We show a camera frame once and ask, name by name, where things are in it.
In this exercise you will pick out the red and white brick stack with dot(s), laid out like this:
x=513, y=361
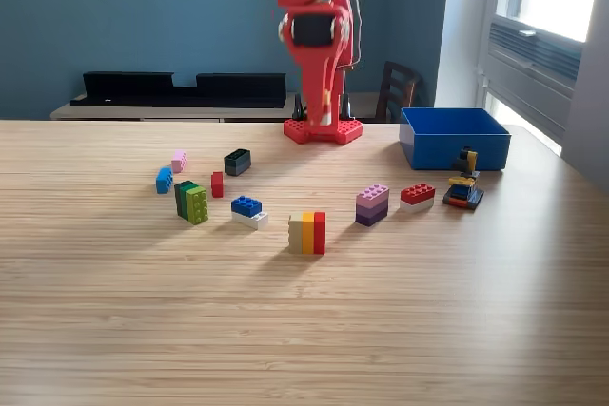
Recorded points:
x=418, y=197

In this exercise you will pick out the green brick stack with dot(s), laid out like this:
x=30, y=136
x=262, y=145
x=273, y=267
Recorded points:
x=195, y=206

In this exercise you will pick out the light blue brick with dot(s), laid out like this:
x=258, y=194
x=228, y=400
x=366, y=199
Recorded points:
x=164, y=181

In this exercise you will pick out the small yellow toy digger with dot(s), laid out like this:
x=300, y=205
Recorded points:
x=461, y=192

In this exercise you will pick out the blue plastic bin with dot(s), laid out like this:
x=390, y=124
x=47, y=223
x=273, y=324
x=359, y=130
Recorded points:
x=452, y=154

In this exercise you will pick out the black table clamp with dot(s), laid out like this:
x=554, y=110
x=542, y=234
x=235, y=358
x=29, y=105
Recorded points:
x=347, y=109
x=299, y=111

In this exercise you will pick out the dark wooden chair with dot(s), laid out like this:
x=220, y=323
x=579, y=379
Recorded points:
x=397, y=92

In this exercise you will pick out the black and grey brick stack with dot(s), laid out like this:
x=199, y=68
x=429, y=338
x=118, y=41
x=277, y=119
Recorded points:
x=237, y=164

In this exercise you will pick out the pink and purple brick stack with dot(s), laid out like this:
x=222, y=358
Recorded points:
x=372, y=206

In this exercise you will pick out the small red brick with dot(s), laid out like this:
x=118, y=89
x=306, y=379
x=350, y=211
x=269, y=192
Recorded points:
x=217, y=185

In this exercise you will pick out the blue and white brick stack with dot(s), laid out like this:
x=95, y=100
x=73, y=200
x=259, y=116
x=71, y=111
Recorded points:
x=247, y=208

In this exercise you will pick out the low wooden sideboard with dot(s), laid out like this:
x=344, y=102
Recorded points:
x=166, y=113

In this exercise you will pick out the tan orange red brick stack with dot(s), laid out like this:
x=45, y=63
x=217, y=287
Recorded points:
x=307, y=235

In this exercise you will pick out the small pink brick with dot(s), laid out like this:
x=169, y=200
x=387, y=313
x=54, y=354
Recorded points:
x=179, y=162

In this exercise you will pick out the grey window air unit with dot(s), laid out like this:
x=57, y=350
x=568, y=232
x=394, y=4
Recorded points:
x=533, y=68

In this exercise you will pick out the black wall shelf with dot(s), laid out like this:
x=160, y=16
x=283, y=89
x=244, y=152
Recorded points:
x=143, y=90

